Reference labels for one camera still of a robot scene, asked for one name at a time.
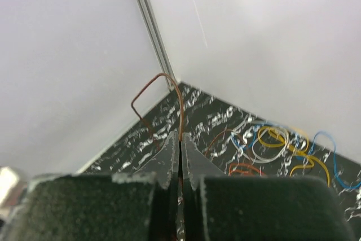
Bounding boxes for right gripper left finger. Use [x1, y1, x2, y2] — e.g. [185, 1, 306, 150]
[135, 131, 180, 190]

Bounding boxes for brown wire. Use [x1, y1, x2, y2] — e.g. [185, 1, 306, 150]
[131, 73, 184, 151]

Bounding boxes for white wire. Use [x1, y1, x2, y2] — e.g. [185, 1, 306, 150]
[249, 124, 308, 164]

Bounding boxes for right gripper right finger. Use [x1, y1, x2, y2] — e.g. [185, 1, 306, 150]
[180, 133, 231, 190]

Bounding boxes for yellow wire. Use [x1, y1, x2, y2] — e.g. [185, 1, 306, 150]
[258, 125, 331, 188]

